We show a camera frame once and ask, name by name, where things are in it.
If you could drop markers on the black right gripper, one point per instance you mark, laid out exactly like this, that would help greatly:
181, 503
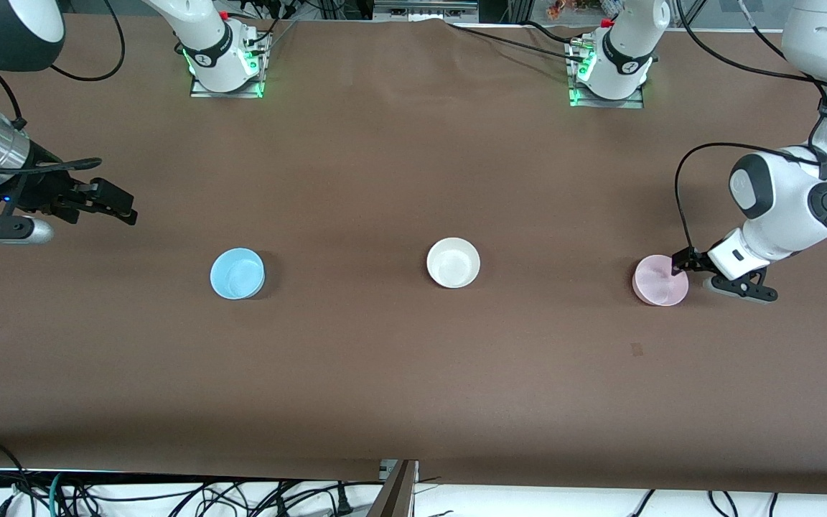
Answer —
46, 188

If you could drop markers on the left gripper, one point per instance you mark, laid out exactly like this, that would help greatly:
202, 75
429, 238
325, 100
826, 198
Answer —
691, 260

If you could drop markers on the pink plastic bowl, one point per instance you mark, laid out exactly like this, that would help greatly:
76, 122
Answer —
657, 283

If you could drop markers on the light blue plastic bowl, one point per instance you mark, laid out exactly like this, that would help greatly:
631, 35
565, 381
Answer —
236, 274

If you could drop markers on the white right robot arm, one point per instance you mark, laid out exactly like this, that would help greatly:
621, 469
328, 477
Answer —
202, 36

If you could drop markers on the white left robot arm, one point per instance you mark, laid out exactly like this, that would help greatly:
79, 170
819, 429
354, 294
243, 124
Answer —
787, 194

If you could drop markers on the white plastic bowl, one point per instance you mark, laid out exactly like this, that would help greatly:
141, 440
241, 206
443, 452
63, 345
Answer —
453, 263

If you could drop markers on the brown table cloth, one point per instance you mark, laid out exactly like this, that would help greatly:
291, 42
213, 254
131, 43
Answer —
413, 373

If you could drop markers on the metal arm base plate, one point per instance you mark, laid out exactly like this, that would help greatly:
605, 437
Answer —
255, 72
578, 97

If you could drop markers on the aluminium frame rail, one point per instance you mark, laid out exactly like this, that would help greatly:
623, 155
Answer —
424, 8

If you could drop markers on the grey metal post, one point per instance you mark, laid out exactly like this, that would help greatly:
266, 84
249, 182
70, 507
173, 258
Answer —
398, 492

